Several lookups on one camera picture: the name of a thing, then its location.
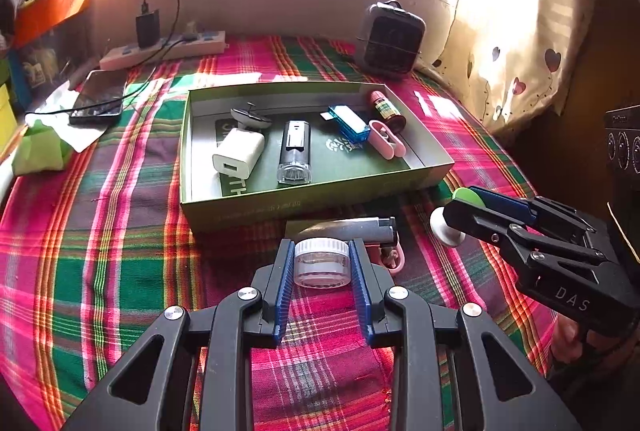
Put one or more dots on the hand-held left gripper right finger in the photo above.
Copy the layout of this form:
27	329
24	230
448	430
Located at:
359	291

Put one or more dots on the pink plastic clip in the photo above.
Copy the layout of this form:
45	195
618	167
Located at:
385	141
396	261

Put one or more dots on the blue USB tester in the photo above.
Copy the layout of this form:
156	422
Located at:
350	123

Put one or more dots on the cream heart print curtain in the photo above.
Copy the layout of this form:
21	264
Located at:
505	36

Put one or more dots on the black power adapter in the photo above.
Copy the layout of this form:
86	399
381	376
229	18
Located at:
147	31

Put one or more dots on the grey black clip holder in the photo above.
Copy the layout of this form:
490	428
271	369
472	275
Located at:
252	118

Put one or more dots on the clear jar white lid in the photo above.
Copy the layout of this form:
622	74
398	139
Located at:
320	261

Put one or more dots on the small grey desk fan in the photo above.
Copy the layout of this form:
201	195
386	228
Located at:
390	41

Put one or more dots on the green white round knob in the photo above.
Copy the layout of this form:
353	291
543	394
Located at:
442	228

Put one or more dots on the white paper sheet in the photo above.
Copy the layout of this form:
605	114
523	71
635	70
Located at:
70	136

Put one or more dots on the small red green jar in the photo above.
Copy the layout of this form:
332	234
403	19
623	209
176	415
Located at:
382	106

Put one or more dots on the green cardboard box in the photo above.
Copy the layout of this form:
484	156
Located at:
250	213

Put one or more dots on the pink green plaid blanket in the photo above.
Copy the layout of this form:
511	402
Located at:
100	261

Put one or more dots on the person's right hand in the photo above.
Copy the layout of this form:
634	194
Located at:
567	341

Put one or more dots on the green tissue pack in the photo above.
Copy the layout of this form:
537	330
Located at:
40	151

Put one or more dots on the black smartphone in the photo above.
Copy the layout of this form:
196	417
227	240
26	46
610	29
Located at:
97	98

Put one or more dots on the white USB charger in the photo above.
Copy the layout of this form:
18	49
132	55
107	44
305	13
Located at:
237	151

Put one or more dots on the white power strip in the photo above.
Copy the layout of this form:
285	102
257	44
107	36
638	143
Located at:
200	43

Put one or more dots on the orange storage box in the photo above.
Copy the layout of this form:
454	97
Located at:
50	11

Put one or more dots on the blue printed box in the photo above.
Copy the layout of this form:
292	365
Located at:
35	68

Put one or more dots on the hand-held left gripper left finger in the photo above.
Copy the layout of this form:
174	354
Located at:
284	291

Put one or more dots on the black silver lighter gadget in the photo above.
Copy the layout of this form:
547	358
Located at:
345	228

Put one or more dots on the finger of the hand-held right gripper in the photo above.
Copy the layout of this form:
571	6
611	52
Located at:
475	221
505	206

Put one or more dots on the black flashlight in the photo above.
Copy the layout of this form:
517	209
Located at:
295	151

